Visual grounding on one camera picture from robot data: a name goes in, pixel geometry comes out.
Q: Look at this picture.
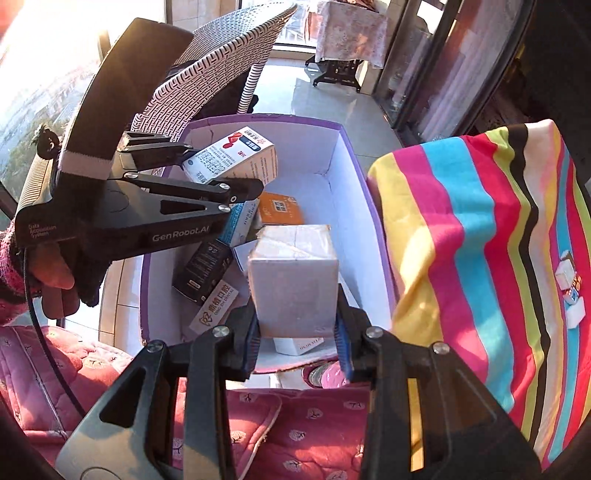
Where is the grey white cube box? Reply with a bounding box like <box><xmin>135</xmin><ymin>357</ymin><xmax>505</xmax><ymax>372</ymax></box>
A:
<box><xmin>248</xmin><ymin>224</ymin><xmax>340</xmax><ymax>340</ymax></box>

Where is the white box orange logo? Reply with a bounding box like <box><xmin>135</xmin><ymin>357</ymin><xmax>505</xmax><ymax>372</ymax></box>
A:
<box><xmin>189</xmin><ymin>279</ymin><xmax>242</xmax><ymax>337</ymax></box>

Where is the white red medicine box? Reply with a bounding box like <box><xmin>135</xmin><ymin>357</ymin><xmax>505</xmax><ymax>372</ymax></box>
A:
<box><xmin>182</xmin><ymin>127</ymin><xmax>279</xmax><ymax>185</ymax></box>

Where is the pile of small boxes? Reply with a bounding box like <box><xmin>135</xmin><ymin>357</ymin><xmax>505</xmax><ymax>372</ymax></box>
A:
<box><xmin>554</xmin><ymin>249</ymin><xmax>587</xmax><ymax>330</ymax></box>

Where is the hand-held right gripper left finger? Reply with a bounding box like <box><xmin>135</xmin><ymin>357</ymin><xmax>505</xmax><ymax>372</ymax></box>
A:
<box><xmin>55</xmin><ymin>302</ymin><xmax>263</xmax><ymax>480</ymax></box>

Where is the small white carton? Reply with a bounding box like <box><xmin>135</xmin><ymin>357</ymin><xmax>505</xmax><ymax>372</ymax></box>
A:
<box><xmin>272</xmin><ymin>337</ymin><xmax>325</xmax><ymax>357</ymax></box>

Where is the person's left forearm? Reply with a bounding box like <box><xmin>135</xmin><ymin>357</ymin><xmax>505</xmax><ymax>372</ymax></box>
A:
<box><xmin>0</xmin><ymin>218</ymin><xmax>29</xmax><ymax>325</ymax></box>

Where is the blue white box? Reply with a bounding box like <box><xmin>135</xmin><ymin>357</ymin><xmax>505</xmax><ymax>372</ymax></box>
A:
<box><xmin>217</xmin><ymin>199</ymin><xmax>262</xmax><ymax>247</ymax></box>

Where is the black printed box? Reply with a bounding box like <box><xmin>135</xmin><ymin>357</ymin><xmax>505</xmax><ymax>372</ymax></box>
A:
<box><xmin>172</xmin><ymin>240</ymin><xmax>234</xmax><ymax>305</ymax></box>

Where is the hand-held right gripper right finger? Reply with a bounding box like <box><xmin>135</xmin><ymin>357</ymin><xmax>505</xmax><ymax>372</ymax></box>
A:
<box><xmin>333</xmin><ymin>282</ymin><xmax>544</xmax><ymax>480</ymax></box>

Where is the black cable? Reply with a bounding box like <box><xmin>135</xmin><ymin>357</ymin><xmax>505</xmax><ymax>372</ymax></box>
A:
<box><xmin>22</xmin><ymin>247</ymin><xmax>88</xmax><ymax>417</ymax></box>

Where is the person's left hand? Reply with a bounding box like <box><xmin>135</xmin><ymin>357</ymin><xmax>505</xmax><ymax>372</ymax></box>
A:
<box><xmin>27</xmin><ymin>241</ymin><xmax>112</xmax><ymax>320</ymax></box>

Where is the striped colourful cloth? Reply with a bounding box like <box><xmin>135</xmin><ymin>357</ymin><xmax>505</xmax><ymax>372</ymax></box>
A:
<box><xmin>367</xmin><ymin>119</ymin><xmax>591</xmax><ymax>472</ymax></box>

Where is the glass sliding door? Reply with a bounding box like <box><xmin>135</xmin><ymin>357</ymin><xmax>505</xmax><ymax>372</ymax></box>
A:
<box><xmin>372</xmin><ymin>0</ymin><xmax>536</xmax><ymax>145</ymax></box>

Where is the purple storage box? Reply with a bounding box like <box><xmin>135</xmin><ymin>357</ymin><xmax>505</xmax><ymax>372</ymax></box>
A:
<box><xmin>140</xmin><ymin>113</ymin><xmax>398</xmax><ymax>376</ymax></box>

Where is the black table base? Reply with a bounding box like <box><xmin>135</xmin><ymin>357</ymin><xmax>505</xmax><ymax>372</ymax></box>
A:
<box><xmin>305</xmin><ymin>55</ymin><xmax>363</xmax><ymax>91</ymax></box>

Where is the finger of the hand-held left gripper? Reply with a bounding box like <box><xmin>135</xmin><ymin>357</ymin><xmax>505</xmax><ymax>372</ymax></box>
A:
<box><xmin>122</xmin><ymin>172</ymin><xmax>265</xmax><ymax>217</ymax></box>
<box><xmin>117</xmin><ymin>131</ymin><xmax>195</xmax><ymax>170</ymax></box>

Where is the woven wicker chair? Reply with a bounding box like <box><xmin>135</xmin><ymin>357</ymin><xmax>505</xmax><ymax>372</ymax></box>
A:
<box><xmin>130</xmin><ymin>44</ymin><xmax>271</xmax><ymax>139</ymax></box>
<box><xmin>173</xmin><ymin>2</ymin><xmax>298</xmax><ymax>70</ymax></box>

